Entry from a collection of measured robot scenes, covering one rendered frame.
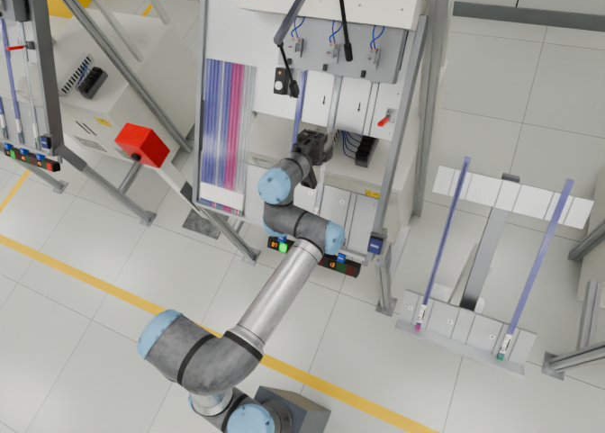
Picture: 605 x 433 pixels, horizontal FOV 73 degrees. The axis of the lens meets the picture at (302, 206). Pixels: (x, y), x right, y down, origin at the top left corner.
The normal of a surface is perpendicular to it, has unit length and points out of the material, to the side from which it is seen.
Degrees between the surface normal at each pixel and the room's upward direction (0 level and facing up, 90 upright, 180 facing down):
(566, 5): 90
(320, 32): 44
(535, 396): 0
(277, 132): 0
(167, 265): 0
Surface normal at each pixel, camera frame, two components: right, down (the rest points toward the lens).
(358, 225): -0.41, 0.29
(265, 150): -0.20, -0.44
